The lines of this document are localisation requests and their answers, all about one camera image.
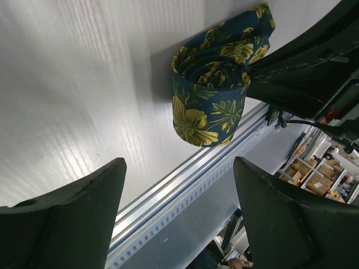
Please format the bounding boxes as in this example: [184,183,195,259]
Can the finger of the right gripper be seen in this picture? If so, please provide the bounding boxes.
[250,1,358,77]
[247,69,358,119]

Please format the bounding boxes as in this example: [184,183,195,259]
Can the white slotted cable duct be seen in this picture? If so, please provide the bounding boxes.
[105,126,272,268]

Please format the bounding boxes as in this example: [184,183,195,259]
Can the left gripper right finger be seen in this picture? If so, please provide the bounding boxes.
[233,157,358,268]

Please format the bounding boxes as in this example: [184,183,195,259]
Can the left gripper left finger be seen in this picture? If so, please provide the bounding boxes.
[1,158,127,268]

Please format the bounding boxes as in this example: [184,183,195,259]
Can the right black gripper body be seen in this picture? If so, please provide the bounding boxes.
[312,78,358,140]

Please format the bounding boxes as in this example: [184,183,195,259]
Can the blue yellow floral tie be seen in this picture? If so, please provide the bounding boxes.
[171,2,275,147]

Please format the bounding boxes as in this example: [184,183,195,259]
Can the aluminium mounting rail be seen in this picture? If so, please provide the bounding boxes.
[109,103,269,252]

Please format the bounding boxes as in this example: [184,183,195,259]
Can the background storage shelves with boxes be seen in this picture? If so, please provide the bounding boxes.
[278,131,358,205]

